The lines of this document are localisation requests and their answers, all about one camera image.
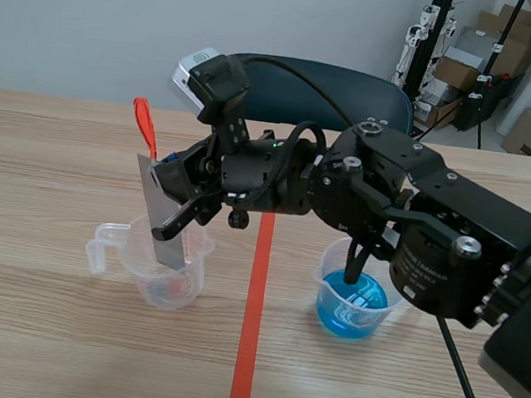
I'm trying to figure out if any open brown cardboard box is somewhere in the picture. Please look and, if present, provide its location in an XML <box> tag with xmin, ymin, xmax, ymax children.
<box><xmin>434</xmin><ymin>0</ymin><xmax>531</xmax><ymax>100</ymax></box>

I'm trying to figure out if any grey metal plate orange strip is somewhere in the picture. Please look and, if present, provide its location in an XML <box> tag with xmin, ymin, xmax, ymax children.
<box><xmin>115</xmin><ymin>95</ymin><xmax>204</xmax><ymax>272</ymax></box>

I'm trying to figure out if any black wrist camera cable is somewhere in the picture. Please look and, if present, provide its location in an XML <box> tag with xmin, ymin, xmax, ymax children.
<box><xmin>229</xmin><ymin>50</ymin><xmax>374</xmax><ymax>128</ymax></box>

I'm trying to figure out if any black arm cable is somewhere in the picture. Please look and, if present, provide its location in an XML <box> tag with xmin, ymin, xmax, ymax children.
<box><xmin>427</xmin><ymin>314</ymin><xmax>512</xmax><ymax>398</ymax></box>

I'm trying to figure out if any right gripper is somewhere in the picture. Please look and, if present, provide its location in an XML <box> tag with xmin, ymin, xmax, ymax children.
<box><xmin>140</xmin><ymin>119</ymin><xmax>324</xmax><ymax>257</ymax></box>

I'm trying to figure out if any black metal rail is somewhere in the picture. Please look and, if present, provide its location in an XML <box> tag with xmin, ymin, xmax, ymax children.
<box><xmin>402</xmin><ymin>0</ymin><xmax>456</xmax><ymax>108</ymax></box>

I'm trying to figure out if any thin black stand pole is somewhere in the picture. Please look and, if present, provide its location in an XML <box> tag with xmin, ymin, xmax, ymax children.
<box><xmin>458</xmin><ymin>0</ymin><xmax>527</xmax><ymax>152</ymax></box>

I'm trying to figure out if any dark blue chair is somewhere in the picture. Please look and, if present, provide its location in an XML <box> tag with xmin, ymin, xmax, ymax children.
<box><xmin>216</xmin><ymin>49</ymin><xmax>420</xmax><ymax>140</ymax></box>

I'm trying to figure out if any clear beaker with blue liquid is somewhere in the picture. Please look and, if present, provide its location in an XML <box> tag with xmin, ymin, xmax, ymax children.
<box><xmin>304</xmin><ymin>232</ymin><xmax>413</xmax><ymax>348</ymax></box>

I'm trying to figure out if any empty clear plastic beaker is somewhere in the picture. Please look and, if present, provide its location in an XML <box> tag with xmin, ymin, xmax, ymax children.
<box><xmin>80</xmin><ymin>205</ymin><xmax>219</xmax><ymax>316</ymax></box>

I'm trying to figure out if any black looped wrist cable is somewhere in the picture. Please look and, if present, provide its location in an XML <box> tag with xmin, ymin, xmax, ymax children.
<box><xmin>272</xmin><ymin>117</ymin><xmax>333</xmax><ymax>206</ymax></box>

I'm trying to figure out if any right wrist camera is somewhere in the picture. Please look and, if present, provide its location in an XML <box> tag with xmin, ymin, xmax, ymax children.
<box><xmin>166</xmin><ymin>43</ymin><xmax>228</xmax><ymax>120</ymax></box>

